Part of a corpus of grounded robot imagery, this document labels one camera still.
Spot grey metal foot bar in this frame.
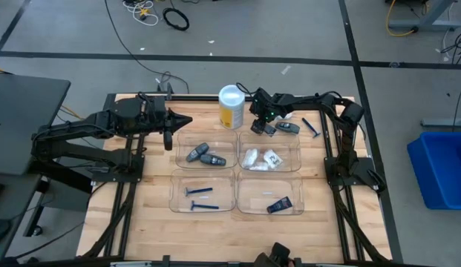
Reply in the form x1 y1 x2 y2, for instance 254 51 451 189
420 117 461 129

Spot black cable bundle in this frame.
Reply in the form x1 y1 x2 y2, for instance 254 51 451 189
439 28 461 65

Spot blue plastic tub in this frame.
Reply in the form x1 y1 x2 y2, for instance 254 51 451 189
407 131 461 211

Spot black coiled floor cable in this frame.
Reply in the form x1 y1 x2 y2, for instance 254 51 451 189
162 7 190 32

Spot black desk base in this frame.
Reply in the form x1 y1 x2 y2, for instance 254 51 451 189
22 152 94 238

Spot white cable bundle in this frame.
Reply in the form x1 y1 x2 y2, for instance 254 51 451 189
122 0 160 27

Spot yellow floor cable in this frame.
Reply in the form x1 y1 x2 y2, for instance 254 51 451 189
385 0 416 38

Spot clear bin Vanity Pack label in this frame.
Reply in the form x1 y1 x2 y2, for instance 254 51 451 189
238 130 302 173

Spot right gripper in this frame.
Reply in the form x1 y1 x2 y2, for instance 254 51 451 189
249 88 287 135

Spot grey metal table stand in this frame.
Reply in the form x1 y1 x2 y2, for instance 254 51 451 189
388 0 461 33

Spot white wipes canister yellow label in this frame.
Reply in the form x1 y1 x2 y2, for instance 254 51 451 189
218 84 246 130

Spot long black floor cable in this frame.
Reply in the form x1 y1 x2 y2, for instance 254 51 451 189
103 0 190 94

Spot grey desk top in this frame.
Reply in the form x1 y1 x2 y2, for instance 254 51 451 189
0 73 71 176

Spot clear plastic bin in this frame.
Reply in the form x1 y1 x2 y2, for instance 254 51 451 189
236 169 305 216
174 129 238 170
169 168 237 214

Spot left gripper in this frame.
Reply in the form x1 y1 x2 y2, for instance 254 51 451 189
139 95 193 151

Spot blue disposable razor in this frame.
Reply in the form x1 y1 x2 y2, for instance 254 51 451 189
189 200 220 212
301 117 322 139
183 186 214 197

